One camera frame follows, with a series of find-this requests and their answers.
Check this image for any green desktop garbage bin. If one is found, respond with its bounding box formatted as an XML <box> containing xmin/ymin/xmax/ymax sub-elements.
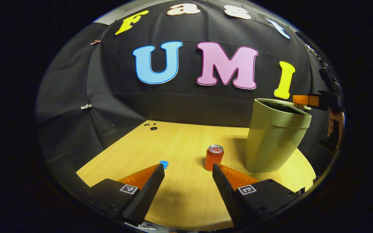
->
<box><xmin>243</xmin><ymin>98</ymin><xmax>312</xmax><ymax>173</ymax></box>

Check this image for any black backdrop cloth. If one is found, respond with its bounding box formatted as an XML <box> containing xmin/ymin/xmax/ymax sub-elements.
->
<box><xmin>35</xmin><ymin>0</ymin><xmax>344</xmax><ymax>182</ymax></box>

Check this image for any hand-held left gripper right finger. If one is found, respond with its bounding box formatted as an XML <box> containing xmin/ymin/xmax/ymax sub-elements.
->
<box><xmin>212</xmin><ymin>163</ymin><xmax>305</xmax><ymax>228</ymax></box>

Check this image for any red pop can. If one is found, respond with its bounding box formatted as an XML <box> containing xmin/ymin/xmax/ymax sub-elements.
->
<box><xmin>204</xmin><ymin>144</ymin><xmax>224</xmax><ymax>171</ymax></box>

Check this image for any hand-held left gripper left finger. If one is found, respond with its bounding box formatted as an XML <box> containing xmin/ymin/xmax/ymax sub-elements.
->
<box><xmin>88</xmin><ymin>163</ymin><xmax>165</xmax><ymax>226</ymax></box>

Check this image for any wooden desktop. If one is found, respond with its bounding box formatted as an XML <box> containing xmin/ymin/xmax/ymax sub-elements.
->
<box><xmin>76</xmin><ymin>120</ymin><xmax>317</xmax><ymax>231</ymax></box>

